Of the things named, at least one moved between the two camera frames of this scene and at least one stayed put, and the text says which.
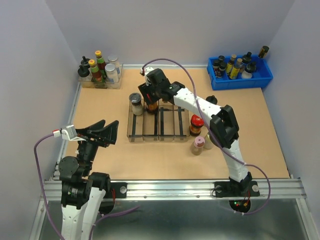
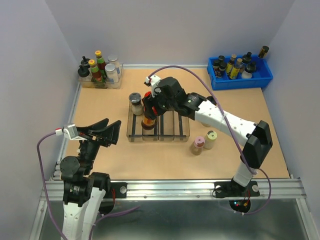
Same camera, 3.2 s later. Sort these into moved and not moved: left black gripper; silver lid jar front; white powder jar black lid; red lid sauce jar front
Moved: red lid sauce jar front
Not moved: left black gripper; white powder jar black lid; silver lid jar front
